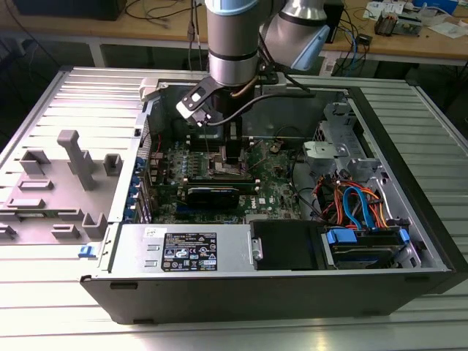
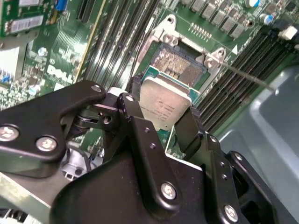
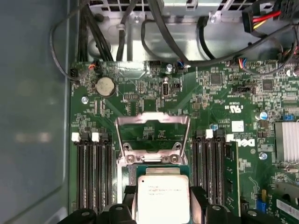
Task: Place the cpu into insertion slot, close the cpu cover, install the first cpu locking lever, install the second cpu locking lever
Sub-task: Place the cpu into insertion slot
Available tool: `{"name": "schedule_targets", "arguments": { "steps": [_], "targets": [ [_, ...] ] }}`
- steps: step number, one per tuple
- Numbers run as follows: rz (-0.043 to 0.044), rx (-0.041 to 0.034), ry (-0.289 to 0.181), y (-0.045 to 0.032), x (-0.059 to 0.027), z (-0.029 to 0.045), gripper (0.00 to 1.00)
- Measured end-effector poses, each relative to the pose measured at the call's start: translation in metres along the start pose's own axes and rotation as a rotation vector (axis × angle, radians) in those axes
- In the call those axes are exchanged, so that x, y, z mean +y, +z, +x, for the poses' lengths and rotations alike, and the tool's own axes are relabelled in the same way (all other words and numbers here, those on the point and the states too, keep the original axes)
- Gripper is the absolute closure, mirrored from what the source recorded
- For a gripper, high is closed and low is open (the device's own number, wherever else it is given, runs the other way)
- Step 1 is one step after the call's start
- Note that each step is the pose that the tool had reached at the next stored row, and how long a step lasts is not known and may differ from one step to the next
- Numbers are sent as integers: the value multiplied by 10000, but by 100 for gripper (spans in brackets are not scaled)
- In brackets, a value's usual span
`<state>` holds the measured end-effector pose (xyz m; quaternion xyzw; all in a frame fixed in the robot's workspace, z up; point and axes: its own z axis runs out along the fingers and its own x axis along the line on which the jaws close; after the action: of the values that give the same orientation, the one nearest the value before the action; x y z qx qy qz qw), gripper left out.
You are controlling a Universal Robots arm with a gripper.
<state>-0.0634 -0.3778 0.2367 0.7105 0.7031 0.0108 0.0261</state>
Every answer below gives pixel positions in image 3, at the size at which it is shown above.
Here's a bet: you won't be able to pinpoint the silver finned heatsink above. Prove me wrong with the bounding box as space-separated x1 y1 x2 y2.
274 121 299 164

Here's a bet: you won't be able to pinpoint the gray wire coloured plug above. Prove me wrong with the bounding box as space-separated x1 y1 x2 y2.
238 36 285 77

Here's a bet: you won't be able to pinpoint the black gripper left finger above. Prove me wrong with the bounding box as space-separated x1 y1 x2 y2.
57 186 137 224

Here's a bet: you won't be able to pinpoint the black cable bundle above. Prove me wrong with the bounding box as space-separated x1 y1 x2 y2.
77 0 115 63

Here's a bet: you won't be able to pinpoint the white board sticker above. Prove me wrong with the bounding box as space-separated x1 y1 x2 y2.
231 120 245 135

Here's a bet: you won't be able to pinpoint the black cable with tie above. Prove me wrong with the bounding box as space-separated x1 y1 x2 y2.
115 0 140 62

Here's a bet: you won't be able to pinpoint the coin cell battery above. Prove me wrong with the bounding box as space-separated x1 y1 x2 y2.
94 76 117 98

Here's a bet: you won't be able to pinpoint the thin black looped cable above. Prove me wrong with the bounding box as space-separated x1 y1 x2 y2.
141 19 169 61

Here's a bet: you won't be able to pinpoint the green motherboard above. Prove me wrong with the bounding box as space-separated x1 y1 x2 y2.
69 60 299 224

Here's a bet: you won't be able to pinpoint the short thick black cable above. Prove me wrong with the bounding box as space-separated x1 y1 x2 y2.
197 15 217 60

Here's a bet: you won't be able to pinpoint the black square chip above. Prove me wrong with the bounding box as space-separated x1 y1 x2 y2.
210 73 222 86
261 79 274 92

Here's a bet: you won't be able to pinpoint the green RAM stick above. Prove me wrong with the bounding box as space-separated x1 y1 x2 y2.
224 140 241 217

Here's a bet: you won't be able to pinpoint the CPU socket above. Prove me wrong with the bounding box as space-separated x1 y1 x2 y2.
116 149 194 224

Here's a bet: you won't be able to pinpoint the power plug coloured wires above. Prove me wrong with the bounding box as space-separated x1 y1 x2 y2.
242 9 283 35

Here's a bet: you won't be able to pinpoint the thin gray wire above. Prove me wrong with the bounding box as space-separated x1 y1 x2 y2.
49 0 92 82

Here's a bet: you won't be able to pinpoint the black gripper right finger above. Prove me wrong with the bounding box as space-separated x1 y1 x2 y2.
190 186 281 224

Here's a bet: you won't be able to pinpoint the black board connector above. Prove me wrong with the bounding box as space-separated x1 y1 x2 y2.
235 85 255 94

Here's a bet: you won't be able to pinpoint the metal socket cover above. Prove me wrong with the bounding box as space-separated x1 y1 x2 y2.
115 111 192 165

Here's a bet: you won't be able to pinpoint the silver board USB port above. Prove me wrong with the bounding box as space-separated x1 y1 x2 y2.
161 78 171 98

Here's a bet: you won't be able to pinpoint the silver topped CPU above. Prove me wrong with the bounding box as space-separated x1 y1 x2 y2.
135 165 192 224

